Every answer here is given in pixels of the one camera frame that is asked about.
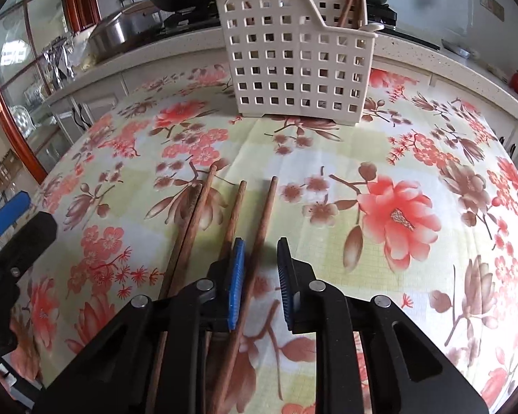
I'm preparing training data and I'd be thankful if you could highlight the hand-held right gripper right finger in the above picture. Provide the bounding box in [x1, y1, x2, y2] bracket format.
[276, 237, 488, 414]

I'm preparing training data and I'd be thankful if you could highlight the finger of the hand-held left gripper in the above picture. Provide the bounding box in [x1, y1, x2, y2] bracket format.
[0, 212, 58, 275]
[0, 192, 31, 238]

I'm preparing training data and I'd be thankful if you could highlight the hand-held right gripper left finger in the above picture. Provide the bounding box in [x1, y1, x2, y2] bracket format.
[35, 237, 247, 414]

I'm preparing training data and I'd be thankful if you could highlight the brown wooden chopstick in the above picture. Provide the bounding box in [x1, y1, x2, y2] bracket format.
[207, 176, 279, 414]

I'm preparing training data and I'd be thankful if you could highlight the set of wooden chopsticks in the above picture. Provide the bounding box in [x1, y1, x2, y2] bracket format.
[147, 0, 367, 414]

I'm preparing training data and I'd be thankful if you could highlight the white plastic utensil basket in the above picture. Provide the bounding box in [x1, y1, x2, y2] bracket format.
[213, 0, 377, 127]

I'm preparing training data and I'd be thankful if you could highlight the floral tablecloth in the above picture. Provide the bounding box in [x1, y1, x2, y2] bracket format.
[9, 62, 518, 414]

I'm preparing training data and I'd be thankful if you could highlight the silver foil bag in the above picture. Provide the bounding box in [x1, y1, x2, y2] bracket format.
[41, 37, 76, 87]

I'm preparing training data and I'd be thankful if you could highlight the clear plastic bag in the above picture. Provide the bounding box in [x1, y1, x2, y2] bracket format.
[71, 30, 100, 72]

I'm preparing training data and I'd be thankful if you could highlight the silver rice cooker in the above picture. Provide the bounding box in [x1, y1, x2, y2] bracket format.
[87, 1, 165, 59]

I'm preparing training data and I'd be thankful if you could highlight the red wooden glass door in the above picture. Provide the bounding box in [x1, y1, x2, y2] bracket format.
[0, 0, 102, 184]

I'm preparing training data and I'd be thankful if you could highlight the black gas cooktop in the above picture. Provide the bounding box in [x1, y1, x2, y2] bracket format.
[160, 2, 441, 50]

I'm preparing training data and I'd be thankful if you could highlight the small metal bowl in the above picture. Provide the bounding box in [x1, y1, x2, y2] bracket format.
[440, 39, 480, 59]

